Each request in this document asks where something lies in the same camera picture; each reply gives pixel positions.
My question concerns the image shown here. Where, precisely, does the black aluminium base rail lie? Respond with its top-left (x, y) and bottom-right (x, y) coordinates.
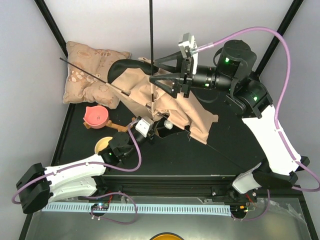
top-left (94, 175), bottom-right (247, 203)

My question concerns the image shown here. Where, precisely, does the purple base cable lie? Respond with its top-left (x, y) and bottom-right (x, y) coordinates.
top-left (229, 189), bottom-right (271, 223)
top-left (90, 191), bottom-right (139, 225)

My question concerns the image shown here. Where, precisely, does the right black frame post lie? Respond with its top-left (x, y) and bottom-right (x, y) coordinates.
top-left (254, 0), bottom-right (305, 76)

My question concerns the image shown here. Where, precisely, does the black tent pole one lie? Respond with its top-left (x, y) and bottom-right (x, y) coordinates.
top-left (149, 0), bottom-right (155, 114)

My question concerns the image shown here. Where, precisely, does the small electronics board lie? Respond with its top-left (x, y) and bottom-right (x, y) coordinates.
top-left (90, 203), bottom-right (109, 211)

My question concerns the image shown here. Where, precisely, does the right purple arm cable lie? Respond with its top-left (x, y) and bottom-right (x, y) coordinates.
top-left (189, 26), bottom-right (320, 193)

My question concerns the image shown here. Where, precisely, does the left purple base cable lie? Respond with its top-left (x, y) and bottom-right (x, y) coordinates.
top-left (90, 191), bottom-right (139, 225)

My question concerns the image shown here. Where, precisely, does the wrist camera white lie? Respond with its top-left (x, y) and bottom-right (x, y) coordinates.
top-left (178, 32), bottom-right (198, 60)
top-left (135, 116), bottom-right (154, 138)

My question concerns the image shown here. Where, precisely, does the pink pet bowl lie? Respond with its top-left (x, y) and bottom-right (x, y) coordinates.
top-left (83, 105), bottom-right (110, 129)

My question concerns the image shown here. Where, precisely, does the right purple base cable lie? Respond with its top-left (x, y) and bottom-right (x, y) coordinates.
top-left (229, 189), bottom-right (271, 223)

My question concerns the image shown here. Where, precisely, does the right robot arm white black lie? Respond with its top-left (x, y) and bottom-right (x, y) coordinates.
top-left (150, 39), bottom-right (309, 202)

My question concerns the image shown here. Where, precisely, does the white fluffy pompom toy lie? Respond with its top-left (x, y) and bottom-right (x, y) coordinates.
top-left (163, 119), bottom-right (174, 130)

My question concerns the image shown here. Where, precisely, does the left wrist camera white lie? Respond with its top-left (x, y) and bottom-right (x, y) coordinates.
top-left (135, 116), bottom-right (154, 138)

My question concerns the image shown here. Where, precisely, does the left black frame post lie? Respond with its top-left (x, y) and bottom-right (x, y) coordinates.
top-left (34, 0), bottom-right (68, 57)

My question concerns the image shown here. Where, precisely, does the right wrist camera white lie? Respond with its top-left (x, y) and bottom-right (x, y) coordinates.
top-left (178, 32), bottom-right (198, 60)

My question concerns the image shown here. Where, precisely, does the yellow round object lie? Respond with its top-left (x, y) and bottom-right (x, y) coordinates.
top-left (150, 232), bottom-right (184, 240)

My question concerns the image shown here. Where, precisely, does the beige pet tent fabric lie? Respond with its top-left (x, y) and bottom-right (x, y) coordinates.
top-left (107, 57), bottom-right (219, 144)

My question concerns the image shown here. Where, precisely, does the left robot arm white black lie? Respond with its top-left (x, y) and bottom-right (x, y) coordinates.
top-left (11, 127), bottom-right (156, 214)

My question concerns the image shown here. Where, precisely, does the black tent pole two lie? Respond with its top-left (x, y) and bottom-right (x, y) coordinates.
top-left (59, 57), bottom-right (241, 171)

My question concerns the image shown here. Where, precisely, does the beige patterned pillow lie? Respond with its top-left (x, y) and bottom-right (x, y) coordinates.
top-left (62, 41), bottom-right (131, 109)

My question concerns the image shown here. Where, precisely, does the white slotted cable duct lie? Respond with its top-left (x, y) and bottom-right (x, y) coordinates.
top-left (42, 202), bottom-right (231, 217)

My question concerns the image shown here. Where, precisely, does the black frame post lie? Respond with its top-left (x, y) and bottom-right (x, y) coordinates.
top-left (34, 0), bottom-right (68, 57)
top-left (254, 0), bottom-right (305, 76)

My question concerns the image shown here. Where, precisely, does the yellow pet bowl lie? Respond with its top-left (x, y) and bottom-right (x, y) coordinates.
top-left (94, 136), bottom-right (113, 154)

